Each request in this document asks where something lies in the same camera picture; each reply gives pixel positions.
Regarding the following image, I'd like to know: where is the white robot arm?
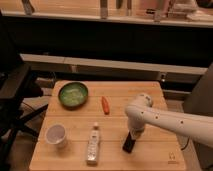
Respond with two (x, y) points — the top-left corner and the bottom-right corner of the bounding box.
(125, 93), (213, 148)

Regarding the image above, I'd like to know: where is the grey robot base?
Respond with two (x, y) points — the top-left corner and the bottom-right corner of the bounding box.
(183, 63), (213, 171)

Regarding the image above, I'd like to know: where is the orange carrot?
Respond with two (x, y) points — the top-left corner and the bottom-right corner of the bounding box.
(101, 97), (110, 115)

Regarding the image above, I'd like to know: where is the white squeeze bottle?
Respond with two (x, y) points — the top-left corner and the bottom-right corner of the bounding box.
(86, 122), (100, 166)

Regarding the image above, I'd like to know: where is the green bowl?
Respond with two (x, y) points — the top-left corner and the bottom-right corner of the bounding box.
(58, 82), (89, 108)

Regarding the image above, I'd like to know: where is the white paper cup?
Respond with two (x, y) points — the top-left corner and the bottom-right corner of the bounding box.
(45, 124), (67, 148)

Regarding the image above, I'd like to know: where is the black chair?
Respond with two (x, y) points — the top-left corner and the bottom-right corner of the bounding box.
(0, 9), (50, 164)

